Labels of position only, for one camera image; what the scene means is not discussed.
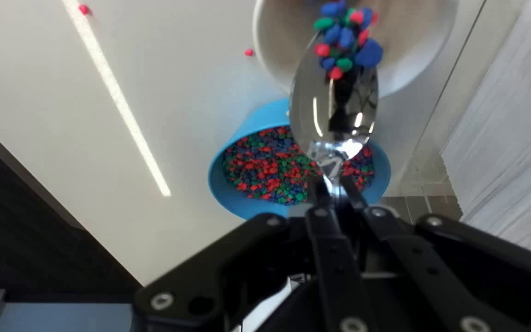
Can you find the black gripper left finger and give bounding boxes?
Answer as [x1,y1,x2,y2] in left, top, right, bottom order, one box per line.
[305,174,373,332]

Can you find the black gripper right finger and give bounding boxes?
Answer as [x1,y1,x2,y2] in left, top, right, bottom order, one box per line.
[338,178,502,332]

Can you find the silver metal spoon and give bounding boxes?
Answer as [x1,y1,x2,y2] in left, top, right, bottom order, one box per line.
[290,34,380,202]

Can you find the cereal heap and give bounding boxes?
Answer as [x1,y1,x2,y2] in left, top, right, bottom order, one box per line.
[314,0,384,80]

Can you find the colourful cereal pieces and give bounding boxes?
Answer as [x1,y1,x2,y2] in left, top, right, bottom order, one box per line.
[224,126,378,207]

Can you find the blue bowl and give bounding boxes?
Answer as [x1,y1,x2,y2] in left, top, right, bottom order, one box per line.
[209,100,391,220]

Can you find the white paper coffee cup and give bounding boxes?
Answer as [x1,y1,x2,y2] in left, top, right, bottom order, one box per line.
[253,0,460,97]

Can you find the white cloth on counter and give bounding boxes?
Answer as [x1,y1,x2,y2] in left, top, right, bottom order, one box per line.
[443,0,531,250]

